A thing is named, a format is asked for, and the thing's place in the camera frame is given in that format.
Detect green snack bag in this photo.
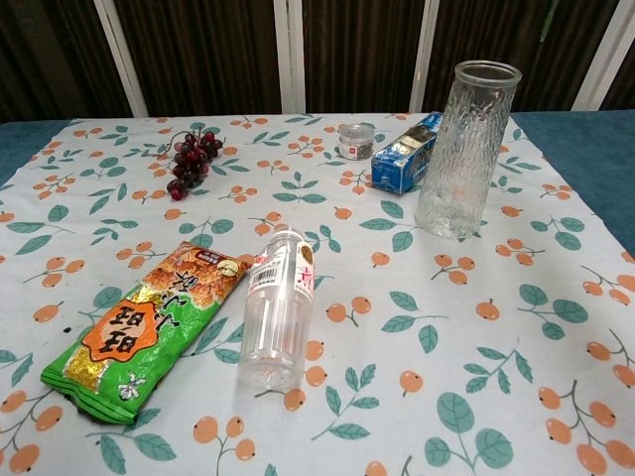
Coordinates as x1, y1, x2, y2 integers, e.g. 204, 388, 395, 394
40, 241, 253, 426

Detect white double frame post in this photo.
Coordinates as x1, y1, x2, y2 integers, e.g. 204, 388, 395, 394
273, 0, 306, 117

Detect small clear lidded jar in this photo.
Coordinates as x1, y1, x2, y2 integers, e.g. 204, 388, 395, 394
338, 123, 376, 162

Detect floral print tablecloth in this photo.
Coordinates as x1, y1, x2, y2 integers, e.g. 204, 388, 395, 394
0, 111, 635, 476

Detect blue cookie box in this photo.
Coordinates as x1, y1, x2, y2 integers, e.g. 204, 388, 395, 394
370, 111, 445, 195

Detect white slanted frame post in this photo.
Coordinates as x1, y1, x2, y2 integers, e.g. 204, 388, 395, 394
92, 0, 151, 119
569, 0, 635, 112

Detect textured clear glass vase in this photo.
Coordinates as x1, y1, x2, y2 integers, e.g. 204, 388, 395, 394
414, 59, 524, 240

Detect clear plastic bottle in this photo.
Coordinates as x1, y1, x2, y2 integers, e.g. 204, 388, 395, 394
237, 223, 318, 391

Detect thin white frame post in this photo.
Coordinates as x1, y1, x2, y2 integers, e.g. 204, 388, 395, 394
408, 0, 442, 115

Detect dark red plastic grapes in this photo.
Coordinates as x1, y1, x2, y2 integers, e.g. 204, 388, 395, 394
157, 129, 225, 202

